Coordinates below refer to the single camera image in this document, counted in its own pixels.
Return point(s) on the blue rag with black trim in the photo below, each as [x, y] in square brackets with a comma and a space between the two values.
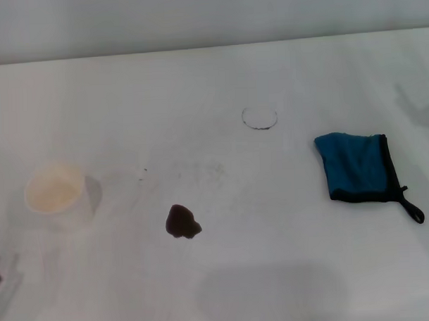
[355, 162]

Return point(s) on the dark brown liquid stain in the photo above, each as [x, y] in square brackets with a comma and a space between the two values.
[181, 221]

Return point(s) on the white paper cup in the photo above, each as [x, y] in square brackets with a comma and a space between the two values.
[53, 190]

